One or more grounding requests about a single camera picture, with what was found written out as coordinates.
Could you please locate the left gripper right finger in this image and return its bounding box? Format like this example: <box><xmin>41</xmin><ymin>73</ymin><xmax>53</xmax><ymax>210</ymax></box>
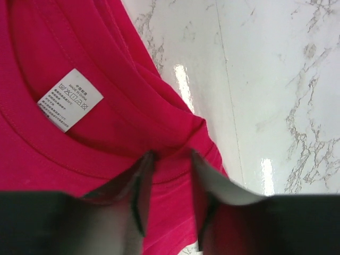
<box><xmin>191</xmin><ymin>151</ymin><xmax>339</xmax><ymax>254</ymax></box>

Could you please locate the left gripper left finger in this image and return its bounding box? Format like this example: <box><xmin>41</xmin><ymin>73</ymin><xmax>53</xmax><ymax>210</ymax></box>
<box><xmin>1</xmin><ymin>151</ymin><xmax>156</xmax><ymax>254</ymax></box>

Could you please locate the magenta t shirt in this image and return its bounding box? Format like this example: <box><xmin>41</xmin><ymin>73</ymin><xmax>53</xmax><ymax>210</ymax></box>
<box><xmin>1</xmin><ymin>1</ymin><xmax>224</xmax><ymax>254</ymax></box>

